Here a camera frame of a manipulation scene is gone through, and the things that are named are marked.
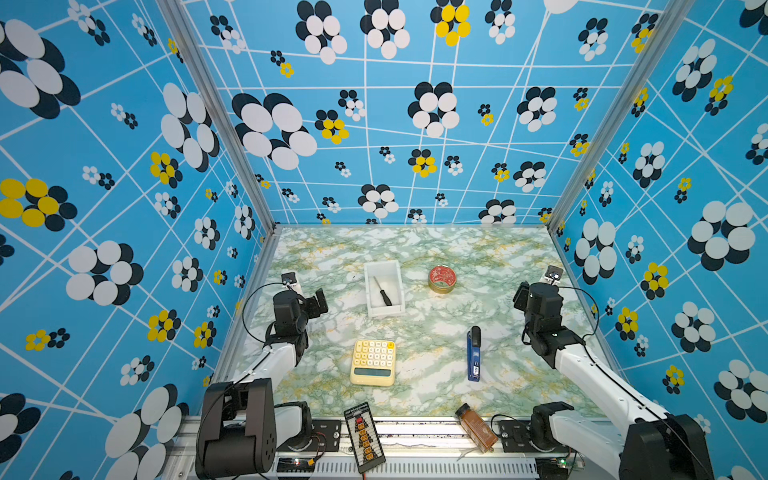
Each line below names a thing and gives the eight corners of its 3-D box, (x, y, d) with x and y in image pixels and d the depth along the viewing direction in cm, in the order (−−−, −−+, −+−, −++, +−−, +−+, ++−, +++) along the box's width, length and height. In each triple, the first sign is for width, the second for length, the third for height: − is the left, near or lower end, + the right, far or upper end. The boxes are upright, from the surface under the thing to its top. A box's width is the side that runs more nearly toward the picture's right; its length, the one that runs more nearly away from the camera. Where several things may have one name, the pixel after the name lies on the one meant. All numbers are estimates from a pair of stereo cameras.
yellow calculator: (351, 386, 83) (350, 383, 81) (354, 343, 91) (353, 339, 89) (395, 386, 83) (395, 383, 81) (395, 343, 91) (395, 339, 89)
